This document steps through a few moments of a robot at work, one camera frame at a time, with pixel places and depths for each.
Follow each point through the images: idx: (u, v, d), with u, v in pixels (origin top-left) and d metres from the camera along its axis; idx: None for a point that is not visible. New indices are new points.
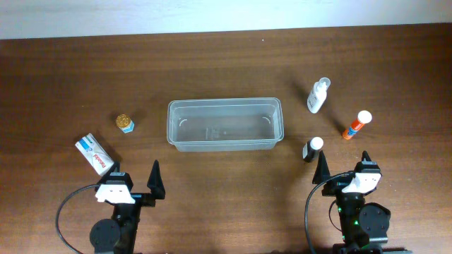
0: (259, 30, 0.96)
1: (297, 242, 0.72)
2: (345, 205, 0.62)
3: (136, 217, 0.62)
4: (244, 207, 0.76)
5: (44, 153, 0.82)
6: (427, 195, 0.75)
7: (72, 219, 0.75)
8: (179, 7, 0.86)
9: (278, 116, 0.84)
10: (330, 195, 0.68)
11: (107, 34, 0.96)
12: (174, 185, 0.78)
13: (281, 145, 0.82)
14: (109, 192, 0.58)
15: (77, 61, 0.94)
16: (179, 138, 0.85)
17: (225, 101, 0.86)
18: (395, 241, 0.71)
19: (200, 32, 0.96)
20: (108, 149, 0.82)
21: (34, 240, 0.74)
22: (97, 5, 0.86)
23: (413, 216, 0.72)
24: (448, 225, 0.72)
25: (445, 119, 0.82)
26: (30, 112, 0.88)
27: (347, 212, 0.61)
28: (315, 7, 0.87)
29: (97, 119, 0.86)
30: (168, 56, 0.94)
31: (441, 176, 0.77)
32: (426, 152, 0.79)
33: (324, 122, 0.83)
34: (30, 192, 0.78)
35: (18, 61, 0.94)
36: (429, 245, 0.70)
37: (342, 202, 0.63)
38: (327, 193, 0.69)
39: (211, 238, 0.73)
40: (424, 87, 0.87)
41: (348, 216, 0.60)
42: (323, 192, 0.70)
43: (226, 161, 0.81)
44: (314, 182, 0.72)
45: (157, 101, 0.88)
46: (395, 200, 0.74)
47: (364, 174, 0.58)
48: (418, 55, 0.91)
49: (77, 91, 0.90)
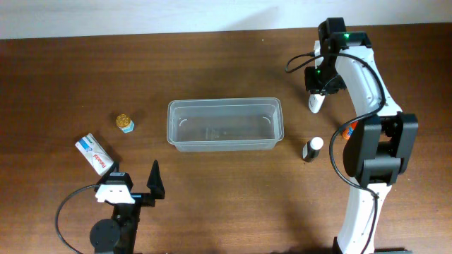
0: (258, 31, 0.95)
1: (298, 241, 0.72)
2: (320, 42, 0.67)
3: (136, 217, 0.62)
4: (244, 206, 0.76)
5: (44, 153, 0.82)
6: (421, 194, 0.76)
7: (73, 218, 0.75)
8: (179, 6, 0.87)
9: (278, 116, 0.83)
10: (334, 72, 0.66)
11: (106, 33, 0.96)
12: (174, 185, 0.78)
13: (280, 145, 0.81)
14: (109, 192, 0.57)
15: (75, 60, 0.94)
16: (179, 138, 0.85)
17: (225, 101, 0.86)
18: (389, 240, 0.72)
19: (200, 31, 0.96)
20: (108, 149, 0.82)
21: (35, 241, 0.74)
22: (97, 5, 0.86)
23: (407, 215, 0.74)
24: (440, 224, 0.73)
25: (442, 119, 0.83)
26: (30, 111, 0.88)
27: (326, 20, 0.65)
28: (314, 7, 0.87)
29: (96, 119, 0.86)
30: (167, 56, 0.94)
31: (436, 176, 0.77)
32: (422, 152, 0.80)
33: (323, 122, 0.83)
34: (30, 192, 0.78)
35: (18, 61, 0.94)
36: (421, 243, 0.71)
37: (322, 28, 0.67)
38: (329, 75, 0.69)
39: (211, 237, 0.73)
40: (423, 87, 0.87)
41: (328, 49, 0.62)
42: (324, 88, 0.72)
43: (226, 160, 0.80)
44: (318, 85, 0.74)
45: (156, 101, 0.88)
46: (390, 199, 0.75)
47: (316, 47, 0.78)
48: (418, 55, 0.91)
49: (75, 90, 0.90)
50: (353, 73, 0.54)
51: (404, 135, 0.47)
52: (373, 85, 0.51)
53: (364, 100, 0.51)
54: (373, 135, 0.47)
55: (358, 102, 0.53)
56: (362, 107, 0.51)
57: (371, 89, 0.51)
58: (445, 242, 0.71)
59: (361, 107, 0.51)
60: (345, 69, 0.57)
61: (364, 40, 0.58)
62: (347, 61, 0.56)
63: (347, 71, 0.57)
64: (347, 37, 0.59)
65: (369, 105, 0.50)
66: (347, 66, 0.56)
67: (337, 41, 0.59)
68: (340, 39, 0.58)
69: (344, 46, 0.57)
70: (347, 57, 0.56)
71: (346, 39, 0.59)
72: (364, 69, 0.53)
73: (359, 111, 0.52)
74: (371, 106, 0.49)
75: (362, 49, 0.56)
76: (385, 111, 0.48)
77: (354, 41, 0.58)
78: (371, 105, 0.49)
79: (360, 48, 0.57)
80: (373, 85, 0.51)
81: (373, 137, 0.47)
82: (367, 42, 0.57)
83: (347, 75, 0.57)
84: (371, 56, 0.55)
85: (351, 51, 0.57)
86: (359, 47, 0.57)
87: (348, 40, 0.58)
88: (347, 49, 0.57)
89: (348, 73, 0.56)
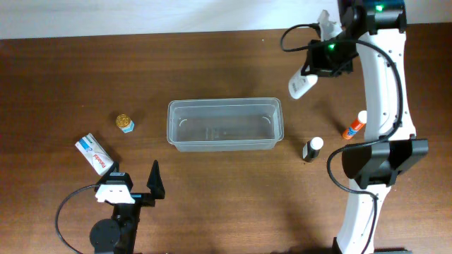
0: (258, 31, 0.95)
1: (298, 241, 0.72)
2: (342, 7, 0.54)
3: (135, 217, 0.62)
4: (244, 206, 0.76)
5: (44, 153, 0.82)
6: (421, 194, 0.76)
7: (73, 218, 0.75)
8: (179, 7, 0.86)
9: (278, 116, 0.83)
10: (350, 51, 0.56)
11: (106, 33, 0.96)
12: (174, 185, 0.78)
13: (280, 144, 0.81)
14: (109, 192, 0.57)
15: (75, 60, 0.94)
16: (179, 138, 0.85)
17: (225, 101, 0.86)
18: (389, 240, 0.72)
19: (200, 31, 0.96)
20: (108, 148, 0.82)
21: (36, 241, 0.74)
22: (96, 5, 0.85)
23: (407, 215, 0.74)
24: (439, 224, 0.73)
25: (443, 119, 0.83)
26: (29, 111, 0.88)
27: None
28: (315, 6, 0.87)
29: (96, 119, 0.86)
30: (167, 56, 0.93)
31: (437, 176, 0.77)
32: None
33: (323, 122, 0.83)
34: (30, 192, 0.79)
35: (17, 61, 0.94)
36: (421, 243, 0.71)
37: None
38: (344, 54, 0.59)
39: (211, 238, 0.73)
40: (424, 87, 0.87)
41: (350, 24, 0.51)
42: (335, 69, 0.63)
43: (226, 161, 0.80)
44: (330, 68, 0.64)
45: (156, 101, 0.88)
46: (390, 199, 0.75)
47: (322, 17, 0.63)
48: (419, 55, 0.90)
49: (75, 90, 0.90)
50: (374, 71, 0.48)
51: (411, 158, 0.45)
52: (393, 94, 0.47)
53: (378, 113, 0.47)
54: (380, 158, 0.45)
55: (371, 111, 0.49)
56: (373, 121, 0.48)
57: (390, 101, 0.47)
58: (445, 242, 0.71)
59: (373, 120, 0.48)
60: (364, 60, 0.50)
61: (399, 20, 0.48)
62: (369, 52, 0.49)
63: (366, 63, 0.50)
64: (381, 10, 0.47)
65: (382, 121, 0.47)
66: (367, 58, 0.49)
67: (368, 22, 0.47)
68: (370, 17, 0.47)
69: (373, 30, 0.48)
70: (371, 49, 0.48)
71: (378, 13, 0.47)
72: (388, 70, 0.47)
73: (369, 121, 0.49)
74: (385, 123, 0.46)
75: (393, 36, 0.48)
76: (397, 135, 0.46)
77: (386, 15, 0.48)
78: (384, 123, 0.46)
79: (392, 32, 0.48)
80: (392, 96, 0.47)
81: (380, 159, 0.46)
82: (402, 23, 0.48)
83: (364, 67, 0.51)
84: (400, 49, 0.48)
85: (379, 37, 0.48)
86: (390, 32, 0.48)
87: (380, 16, 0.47)
88: (376, 34, 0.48)
89: (367, 65, 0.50)
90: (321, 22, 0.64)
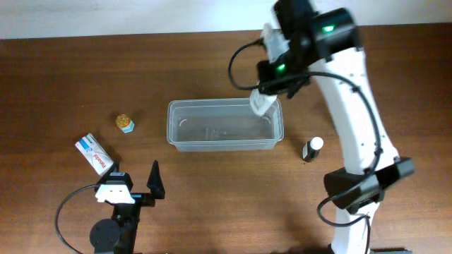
0: (258, 31, 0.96)
1: (298, 240, 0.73)
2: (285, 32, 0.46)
3: (135, 217, 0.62)
4: (244, 206, 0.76)
5: (44, 153, 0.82)
6: (421, 194, 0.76)
7: (73, 217, 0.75)
8: (179, 7, 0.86)
9: (278, 116, 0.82)
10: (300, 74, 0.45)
11: (106, 33, 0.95)
12: (174, 185, 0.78)
13: (280, 144, 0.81)
14: (109, 192, 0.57)
15: (75, 60, 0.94)
16: (179, 138, 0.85)
17: (225, 101, 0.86)
18: (390, 240, 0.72)
19: (200, 31, 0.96)
20: (108, 148, 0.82)
21: (36, 240, 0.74)
22: (97, 5, 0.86)
23: (407, 215, 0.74)
24: (440, 224, 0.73)
25: (442, 120, 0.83)
26: (29, 111, 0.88)
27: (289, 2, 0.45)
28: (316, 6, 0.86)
29: (96, 119, 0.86)
30: (167, 56, 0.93)
31: (436, 176, 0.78)
32: (422, 152, 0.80)
33: (323, 122, 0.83)
34: (30, 192, 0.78)
35: (17, 61, 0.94)
36: (421, 243, 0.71)
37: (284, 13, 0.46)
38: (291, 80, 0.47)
39: (211, 238, 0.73)
40: (423, 87, 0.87)
41: (297, 49, 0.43)
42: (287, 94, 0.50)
43: (226, 161, 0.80)
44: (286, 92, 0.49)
45: (156, 101, 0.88)
46: (390, 199, 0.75)
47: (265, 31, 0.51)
48: (419, 55, 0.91)
49: (75, 90, 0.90)
50: (340, 101, 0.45)
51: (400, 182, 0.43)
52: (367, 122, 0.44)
53: (355, 144, 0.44)
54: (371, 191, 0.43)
55: (346, 139, 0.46)
56: (353, 153, 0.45)
57: (366, 130, 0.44)
58: (445, 242, 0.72)
59: (352, 152, 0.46)
60: (327, 87, 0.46)
61: (352, 37, 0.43)
62: (330, 80, 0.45)
63: (329, 92, 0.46)
64: (330, 30, 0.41)
65: (361, 152, 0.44)
66: (329, 85, 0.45)
67: (320, 47, 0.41)
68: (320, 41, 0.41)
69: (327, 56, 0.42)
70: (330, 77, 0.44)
71: (328, 34, 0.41)
72: (354, 97, 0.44)
73: (347, 152, 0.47)
74: (365, 154, 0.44)
75: (350, 57, 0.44)
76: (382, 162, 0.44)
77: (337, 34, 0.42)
78: (364, 153, 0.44)
79: (347, 53, 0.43)
80: (366, 123, 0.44)
81: (371, 192, 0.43)
82: (355, 40, 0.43)
83: (328, 94, 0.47)
84: (360, 68, 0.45)
85: (336, 63, 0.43)
86: (345, 54, 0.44)
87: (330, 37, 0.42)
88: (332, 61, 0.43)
89: (331, 94, 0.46)
90: (266, 37, 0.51)
